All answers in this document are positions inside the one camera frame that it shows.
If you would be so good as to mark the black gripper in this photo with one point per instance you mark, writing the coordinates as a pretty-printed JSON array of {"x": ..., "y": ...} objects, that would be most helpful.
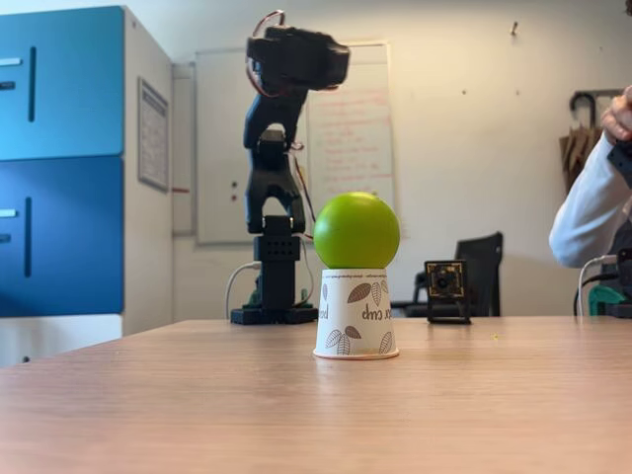
[{"x": 330, "y": 60}]

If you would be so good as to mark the green foam ball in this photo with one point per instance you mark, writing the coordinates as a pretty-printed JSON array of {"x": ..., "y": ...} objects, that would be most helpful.
[{"x": 356, "y": 231}]

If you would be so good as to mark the black leader arm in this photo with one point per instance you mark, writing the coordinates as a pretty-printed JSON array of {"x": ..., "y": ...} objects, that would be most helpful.
[{"x": 623, "y": 160}]

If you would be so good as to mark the forearm in white sleeve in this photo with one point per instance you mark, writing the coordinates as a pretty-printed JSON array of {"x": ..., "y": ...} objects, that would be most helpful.
[{"x": 587, "y": 212}]

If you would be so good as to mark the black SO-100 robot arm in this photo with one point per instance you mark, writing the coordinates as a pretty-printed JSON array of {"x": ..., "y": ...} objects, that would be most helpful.
[{"x": 269, "y": 182}]

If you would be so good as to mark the white paper cup leaf print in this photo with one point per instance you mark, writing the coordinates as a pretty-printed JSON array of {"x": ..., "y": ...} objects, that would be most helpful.
[{"x": 355, "y": 321}]

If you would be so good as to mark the person's bare hand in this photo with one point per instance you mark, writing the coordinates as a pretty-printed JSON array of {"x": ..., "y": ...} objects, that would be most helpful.
[{"x": 619, "y": 118}]

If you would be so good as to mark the framed notice sheet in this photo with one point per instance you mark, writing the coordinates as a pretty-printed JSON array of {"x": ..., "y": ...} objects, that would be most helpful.
[{"x": 153, "y": 133}]

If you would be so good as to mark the blue locker door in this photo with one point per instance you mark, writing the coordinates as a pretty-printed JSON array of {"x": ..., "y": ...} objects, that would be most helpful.
[
  {"x": 74, "y": 237},
  {"x": 74, "y": 84}
]

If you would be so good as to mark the grey locker cabinet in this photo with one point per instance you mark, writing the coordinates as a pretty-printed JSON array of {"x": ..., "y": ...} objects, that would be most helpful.
[{"x": 148, "y": 237}]

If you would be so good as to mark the black office chair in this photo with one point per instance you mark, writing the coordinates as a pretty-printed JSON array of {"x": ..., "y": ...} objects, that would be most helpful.
[{"x": 481, "y": 266}]

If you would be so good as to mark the beige folded umbrella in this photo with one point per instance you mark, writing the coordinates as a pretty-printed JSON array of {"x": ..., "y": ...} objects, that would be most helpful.
[{"x": 575, "y": 153}]

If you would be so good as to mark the green table clamp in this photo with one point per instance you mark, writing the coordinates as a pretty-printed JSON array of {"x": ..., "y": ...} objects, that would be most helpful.
[{"x": 600, "y": 298}]

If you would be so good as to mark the wall whiteboard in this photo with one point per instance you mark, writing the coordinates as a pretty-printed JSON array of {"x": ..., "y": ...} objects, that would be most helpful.
[{"x": 217, "y": 148}]

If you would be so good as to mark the small wall hook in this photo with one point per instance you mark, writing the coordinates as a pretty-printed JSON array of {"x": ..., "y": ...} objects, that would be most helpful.
[{"x": 514, "y": 28}]

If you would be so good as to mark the camera module on black stand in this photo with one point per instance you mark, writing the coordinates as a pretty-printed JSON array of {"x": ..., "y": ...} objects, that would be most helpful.
[{"x": 447, "y": 286}]

